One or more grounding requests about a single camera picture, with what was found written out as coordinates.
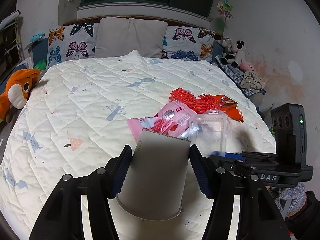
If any white printed quilt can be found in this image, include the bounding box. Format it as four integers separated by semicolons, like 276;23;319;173
0;50;277;240

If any pink snack packet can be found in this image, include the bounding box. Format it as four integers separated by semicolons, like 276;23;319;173
127;99;200;148

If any person's right forearm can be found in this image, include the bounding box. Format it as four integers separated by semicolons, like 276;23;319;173
275;182;320;240

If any green plastic bag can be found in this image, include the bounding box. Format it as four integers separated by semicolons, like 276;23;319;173
34;59;48;70

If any red mesh net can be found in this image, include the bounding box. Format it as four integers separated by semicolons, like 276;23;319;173
169;87;223;113

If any pink plush toy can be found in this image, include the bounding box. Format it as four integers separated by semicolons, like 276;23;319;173
239;61;257;72

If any teal cloth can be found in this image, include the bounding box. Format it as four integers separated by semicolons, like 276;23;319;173
29;32;45;43

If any white paper cup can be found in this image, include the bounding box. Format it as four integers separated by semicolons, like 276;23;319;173
115;129;191;221

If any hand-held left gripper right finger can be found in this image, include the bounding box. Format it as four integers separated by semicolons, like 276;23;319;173
189;144;289;240

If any butterfly print pillow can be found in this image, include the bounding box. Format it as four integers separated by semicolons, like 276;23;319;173
47;22;100;67
161;26;216;63

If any grey pillow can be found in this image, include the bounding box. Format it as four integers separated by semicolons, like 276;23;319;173
94;17;168;59

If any orange snack wrapper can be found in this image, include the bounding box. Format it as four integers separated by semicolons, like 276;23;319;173
197;94;244;123

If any grey white plush toy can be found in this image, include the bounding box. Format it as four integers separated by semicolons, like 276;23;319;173
217;37;232;54

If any colourful pinwheel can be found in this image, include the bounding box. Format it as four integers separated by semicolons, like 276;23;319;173
216;1;233;28

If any metal shelf rack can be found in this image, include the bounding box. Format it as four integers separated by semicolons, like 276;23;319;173
0;11;22;65

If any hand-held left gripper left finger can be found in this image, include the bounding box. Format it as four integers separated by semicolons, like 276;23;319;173
29;144;132;240

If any clear plastic container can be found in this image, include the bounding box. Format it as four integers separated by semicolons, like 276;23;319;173
191;109;231;157

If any blue checked cloth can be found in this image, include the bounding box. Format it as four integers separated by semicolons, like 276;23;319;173
215;55;265;98

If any orange plush toy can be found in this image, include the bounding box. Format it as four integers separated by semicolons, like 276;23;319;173
0;69;42;123

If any spotted beige cloth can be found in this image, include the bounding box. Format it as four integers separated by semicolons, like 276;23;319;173
240;70;267;90

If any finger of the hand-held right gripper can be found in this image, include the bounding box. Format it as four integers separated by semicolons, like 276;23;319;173
211;151;279;162
208;155;278;178

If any black white cow plush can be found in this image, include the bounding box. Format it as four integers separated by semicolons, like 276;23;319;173
221;40;247;65

